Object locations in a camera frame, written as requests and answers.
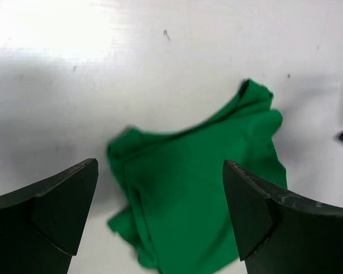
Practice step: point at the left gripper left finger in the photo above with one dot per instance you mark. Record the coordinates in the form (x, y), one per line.
(41, 225)

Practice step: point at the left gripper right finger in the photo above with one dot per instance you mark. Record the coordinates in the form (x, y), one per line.
(279, 231)

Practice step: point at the green t shirt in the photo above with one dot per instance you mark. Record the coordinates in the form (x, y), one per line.
(178, 220)

